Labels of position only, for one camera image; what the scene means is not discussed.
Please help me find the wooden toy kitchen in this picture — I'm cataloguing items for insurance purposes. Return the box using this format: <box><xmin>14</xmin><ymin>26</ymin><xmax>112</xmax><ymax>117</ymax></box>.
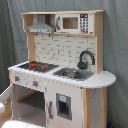
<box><xmin>0</xmin><ymin>9</ymin><xmax>117</xmax><ymax>128</ymax></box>

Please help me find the white toy oven door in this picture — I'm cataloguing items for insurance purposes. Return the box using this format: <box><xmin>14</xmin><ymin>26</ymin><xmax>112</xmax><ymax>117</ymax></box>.
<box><xmin>0</xmin><ymin>84</ymin><xmax>17</xmax><ymax>124</ymax></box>

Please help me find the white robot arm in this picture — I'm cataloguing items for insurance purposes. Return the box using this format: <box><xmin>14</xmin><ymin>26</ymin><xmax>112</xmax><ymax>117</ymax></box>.
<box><xmin>1</xmin><ymin>120</ymin><xmax>36</xmax><ymax>128</ymax></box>

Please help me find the grey curtain backdrop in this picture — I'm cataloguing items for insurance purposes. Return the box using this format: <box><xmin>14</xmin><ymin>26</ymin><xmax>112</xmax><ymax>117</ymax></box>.
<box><xmin>0</xmin><ymin>0</ymin><xmax>128</xmax><ymax>128</ymax></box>

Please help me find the metal toy sink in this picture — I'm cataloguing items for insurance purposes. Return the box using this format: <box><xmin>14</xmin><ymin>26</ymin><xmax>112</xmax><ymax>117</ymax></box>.
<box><xmin>54</xmin><ymin>67</ymin><xmax>93</xmax><ymax>81</ymax></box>

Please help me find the black toy stovetop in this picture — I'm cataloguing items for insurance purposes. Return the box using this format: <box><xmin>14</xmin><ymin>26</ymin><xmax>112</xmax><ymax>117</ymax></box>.
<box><xmin>21</xmin><ymin>61</ymin><xmax>57</xmax><ymax>73</ymax></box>

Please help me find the right oven knob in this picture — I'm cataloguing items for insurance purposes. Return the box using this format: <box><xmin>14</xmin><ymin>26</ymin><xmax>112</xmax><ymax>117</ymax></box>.
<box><xmin>32</xmin><ymin>81</ymin><xmax>38</xmax><ymax>87</ymax></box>

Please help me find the toy microwave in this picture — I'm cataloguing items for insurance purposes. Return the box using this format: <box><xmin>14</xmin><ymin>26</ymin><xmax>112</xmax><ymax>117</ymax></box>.
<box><xmin>56</xmin><ymin>14</ymin><xmax>93</xmax><ymax>34</ymax></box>

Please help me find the grey toy range hood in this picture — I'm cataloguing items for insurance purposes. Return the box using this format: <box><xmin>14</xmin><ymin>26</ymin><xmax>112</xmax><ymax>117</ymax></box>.
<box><xmin>26</xmin><ymin>15</ymin><xmax>54</xmax><ymax>34</ymax></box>

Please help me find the oven knob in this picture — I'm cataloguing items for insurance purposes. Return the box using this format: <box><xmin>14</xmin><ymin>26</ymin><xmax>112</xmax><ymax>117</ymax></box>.
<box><xmin>32</xmin><ymin>81</ymin><xmax>38</xmax><ymax>87</ymax></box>
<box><xmin>14</xmin><ymin>76</ymin><xmax>20</xmax><ymax>82</ymax></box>

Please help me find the left oven knob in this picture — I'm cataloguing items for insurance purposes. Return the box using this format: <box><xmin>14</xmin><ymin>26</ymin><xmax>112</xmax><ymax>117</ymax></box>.
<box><xmin>14</xmin><ymin>76</ymin><xmax>20</xmax><ymax>82</ymax></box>

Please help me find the black toy faucet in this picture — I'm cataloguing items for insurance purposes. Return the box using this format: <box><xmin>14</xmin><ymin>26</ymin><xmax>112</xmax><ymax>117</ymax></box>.
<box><xmin>77</xmin><ymin>50</ymin><xmax>96</xmax><ymax>71</ymax></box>

